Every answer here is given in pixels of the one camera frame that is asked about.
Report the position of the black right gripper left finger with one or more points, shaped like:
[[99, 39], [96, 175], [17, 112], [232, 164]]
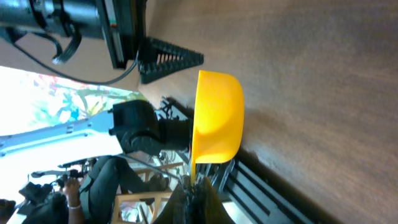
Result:
[[178, 208]]

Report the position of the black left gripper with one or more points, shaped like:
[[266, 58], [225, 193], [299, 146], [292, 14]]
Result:
[[123, 23]]

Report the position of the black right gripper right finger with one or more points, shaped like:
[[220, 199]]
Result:
[[208, 208]]

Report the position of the yellow measuring scoop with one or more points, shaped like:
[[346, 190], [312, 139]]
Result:
[[218, 119]]

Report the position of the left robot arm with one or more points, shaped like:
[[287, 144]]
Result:
[[85, 119]]

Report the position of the wooden chair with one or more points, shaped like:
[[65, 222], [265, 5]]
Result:
[[145, 207]]

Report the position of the person in background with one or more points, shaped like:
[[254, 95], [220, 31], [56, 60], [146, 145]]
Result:
[[92, 201]]

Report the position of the aluminium rail frame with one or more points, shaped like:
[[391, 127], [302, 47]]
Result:
[[253, 196]]

